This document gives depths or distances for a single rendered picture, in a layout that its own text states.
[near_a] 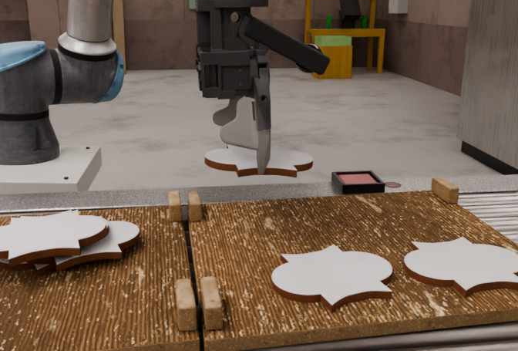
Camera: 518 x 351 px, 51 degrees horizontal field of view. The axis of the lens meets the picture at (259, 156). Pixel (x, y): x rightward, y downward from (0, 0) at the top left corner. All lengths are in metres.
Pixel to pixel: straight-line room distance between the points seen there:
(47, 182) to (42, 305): 0.47
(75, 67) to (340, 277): 0.75
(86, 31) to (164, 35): 9.20
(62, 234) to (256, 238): 0.24
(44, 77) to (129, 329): 0.71
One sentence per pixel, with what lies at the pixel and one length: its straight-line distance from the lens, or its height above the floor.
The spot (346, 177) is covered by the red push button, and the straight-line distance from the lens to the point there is 0.99.
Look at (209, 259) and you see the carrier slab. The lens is 0.67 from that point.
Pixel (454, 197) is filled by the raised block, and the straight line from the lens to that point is 0.88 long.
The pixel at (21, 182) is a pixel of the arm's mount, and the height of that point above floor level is 0.92.
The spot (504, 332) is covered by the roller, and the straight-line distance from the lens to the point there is 0.63.
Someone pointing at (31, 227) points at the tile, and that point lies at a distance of 0.70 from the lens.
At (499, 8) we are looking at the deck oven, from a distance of 4.42.
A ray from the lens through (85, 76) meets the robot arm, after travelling 1.18.
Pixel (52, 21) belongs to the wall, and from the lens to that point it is 10.08.
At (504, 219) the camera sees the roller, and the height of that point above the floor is 0.92.
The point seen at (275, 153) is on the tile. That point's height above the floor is 1.04.
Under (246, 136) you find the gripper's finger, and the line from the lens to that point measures 0.64.
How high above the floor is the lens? 1.23
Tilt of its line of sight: 16 degrees down
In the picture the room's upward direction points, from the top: straight up
